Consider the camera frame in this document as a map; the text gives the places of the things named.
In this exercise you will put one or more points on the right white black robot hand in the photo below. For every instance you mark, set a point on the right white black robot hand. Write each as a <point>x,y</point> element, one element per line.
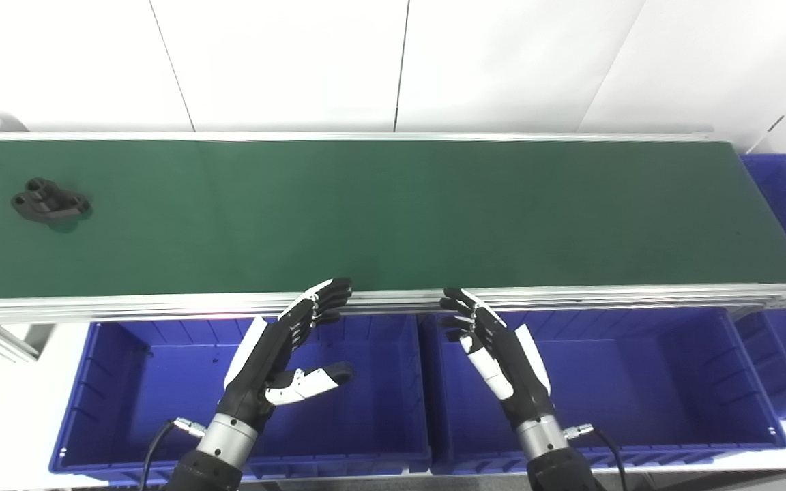
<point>512,368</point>

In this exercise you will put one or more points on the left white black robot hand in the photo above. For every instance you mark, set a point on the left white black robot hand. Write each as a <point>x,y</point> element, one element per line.
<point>256,368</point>

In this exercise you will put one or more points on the black flange machine part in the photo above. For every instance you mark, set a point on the black flange machine part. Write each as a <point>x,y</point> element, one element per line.
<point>45,203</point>

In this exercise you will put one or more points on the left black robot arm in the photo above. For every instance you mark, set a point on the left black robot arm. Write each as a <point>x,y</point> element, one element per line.
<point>219,453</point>

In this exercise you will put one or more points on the green conveyor belt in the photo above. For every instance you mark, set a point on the green conveyor belt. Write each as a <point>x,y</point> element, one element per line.
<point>393,218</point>

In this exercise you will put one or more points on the aluminium conveyor support leg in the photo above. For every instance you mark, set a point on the aluminium conveyor support leg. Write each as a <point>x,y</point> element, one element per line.
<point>4,339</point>

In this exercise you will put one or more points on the aluminium conveyor side rail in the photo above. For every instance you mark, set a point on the aluminium conveyor side rail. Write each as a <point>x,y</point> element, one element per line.
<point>366,136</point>
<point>127,307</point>

